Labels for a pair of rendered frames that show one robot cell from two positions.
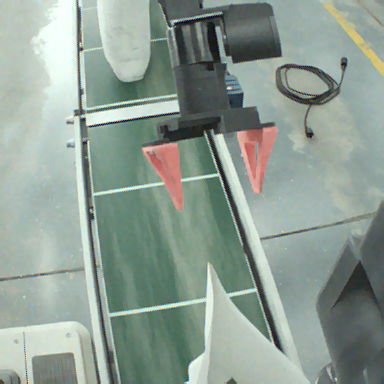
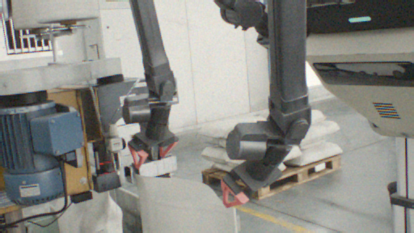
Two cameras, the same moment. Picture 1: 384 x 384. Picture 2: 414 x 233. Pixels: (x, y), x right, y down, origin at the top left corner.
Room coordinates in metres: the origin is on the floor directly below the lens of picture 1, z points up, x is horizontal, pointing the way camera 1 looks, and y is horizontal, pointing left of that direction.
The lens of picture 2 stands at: (1.26, -0.48, 1.45)
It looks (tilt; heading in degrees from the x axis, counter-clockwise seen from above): 10 degrees down; 156
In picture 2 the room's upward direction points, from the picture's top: 5 degrees counter-clockwise
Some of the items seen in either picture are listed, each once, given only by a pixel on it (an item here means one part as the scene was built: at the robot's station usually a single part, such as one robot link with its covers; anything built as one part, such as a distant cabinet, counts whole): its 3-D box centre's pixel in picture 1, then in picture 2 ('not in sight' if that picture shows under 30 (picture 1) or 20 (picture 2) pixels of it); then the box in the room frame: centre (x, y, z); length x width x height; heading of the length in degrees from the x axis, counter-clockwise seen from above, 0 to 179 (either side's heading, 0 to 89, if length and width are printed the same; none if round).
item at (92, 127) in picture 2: not in sight; (78, 112); (-0.26, -0.26, 1.26); 0.22 x 0.05 x 0.16; 12
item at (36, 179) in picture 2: not in sight; (31, 151); (0.01, -0.43, 1.21); 0.15 x 0.15 x 0.25
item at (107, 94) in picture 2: not in sight; (116, 116); (-0.33, -0.13, 1.21); 0.30 x 0.25 x 0.30; 12
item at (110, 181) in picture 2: not in sight; (105, 180); (-0.18, -0.22, 1.04); 0.08 x 0.06 x 0.05; 102
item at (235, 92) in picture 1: (215, 81); not in sight; (1.60, -0.09, 0.35); 0.30 x 0.15 x 0.15; 12
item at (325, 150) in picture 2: not in sight; (307, 153); (-2.59, 2.28, 0.20); 0.67 x 0.43 x 0.15; 102
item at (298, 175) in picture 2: not in sight; (272, 168); (-2.73, 1.93, 0.07); 1.20 x 0.82 x 0.14; 104
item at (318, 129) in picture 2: not in sight; (305, 130); (-2.60, 2.27, 0.44); 0.68 x 0.44 x 0.15; 102
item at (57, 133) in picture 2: not in sight; (58, 137); (0.10, -0.37, 1.25); 0.10 x 0.08 x 0.12; 127
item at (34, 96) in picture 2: not in sight; (23, 98); (0.01, -0.43, 1.35); 0.12 x 0.12 x 0.04
